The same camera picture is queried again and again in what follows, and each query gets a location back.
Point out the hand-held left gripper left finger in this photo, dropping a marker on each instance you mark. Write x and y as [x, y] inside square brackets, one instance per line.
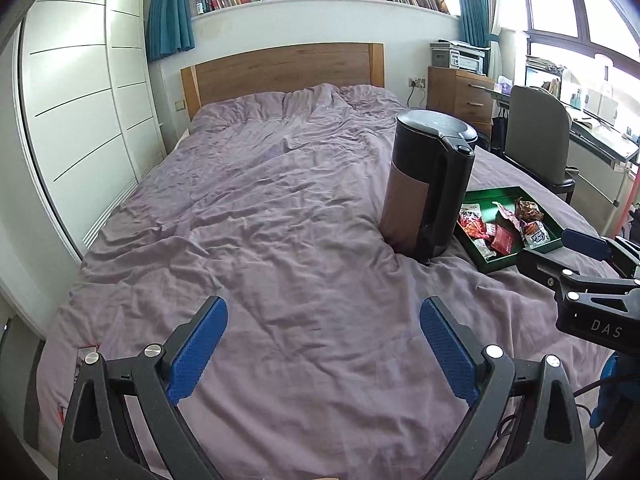
[197, 350]

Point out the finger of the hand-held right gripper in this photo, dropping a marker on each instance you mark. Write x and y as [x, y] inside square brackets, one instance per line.
[542, 270]
[585, 245]

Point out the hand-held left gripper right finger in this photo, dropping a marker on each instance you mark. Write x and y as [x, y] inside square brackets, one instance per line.
[447, 355]

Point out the blue white cookie packet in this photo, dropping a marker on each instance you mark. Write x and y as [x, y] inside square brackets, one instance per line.
[535, 234]

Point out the small red snack packet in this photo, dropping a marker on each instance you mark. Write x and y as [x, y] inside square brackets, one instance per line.
[504, 240]

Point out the brown chocolate snack packet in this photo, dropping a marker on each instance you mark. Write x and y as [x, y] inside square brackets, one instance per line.
[529, 209]

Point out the small white candy wrapper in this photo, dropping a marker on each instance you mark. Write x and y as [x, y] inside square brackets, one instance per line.
[483, 249]

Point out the pink cartoon snack packet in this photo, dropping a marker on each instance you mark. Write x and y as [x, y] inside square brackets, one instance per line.
[504, 212]

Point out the long red orange snack packet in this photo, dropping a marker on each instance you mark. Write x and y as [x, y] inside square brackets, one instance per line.
[475, 229]

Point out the white and red snack packet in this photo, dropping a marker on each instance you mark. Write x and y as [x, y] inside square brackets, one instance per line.
[471, 210]

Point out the green tray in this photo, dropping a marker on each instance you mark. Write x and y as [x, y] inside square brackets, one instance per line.
[480, 198]

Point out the red pole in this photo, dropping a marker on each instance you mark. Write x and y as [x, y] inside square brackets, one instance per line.
[627, 200]

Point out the grey desk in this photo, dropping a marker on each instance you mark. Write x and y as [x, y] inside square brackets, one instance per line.
[600, 145]

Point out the bed with purple duvet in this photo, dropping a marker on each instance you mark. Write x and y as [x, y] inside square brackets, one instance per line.
[250, 235]

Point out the grey office chair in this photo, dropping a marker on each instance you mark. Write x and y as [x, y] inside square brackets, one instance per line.
[535, 125]

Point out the dark bag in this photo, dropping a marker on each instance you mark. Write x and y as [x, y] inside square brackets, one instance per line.
[500, 135]

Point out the black and brown electric kettle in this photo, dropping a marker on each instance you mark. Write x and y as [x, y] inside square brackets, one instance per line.
[410, 195]

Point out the tissue box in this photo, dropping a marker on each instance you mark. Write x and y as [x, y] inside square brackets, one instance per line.
[502, 85]

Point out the wooden dresser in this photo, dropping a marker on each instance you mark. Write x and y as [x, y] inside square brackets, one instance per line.
[460, 100]

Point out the white grey printer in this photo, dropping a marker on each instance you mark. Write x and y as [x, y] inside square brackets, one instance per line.
[460, 57]

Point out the large window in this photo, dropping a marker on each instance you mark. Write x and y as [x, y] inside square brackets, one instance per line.
[560, 5]

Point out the teal curtain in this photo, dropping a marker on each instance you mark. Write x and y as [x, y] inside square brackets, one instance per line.
[170, 10]
[472, 5]

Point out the white wardrobe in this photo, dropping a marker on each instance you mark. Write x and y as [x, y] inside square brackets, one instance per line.
[90, 85]

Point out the wooden bed headboard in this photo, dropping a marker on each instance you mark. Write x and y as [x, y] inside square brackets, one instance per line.
[280, 67]

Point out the wall power outlet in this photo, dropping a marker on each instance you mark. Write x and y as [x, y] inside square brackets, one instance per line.
[416, 82]

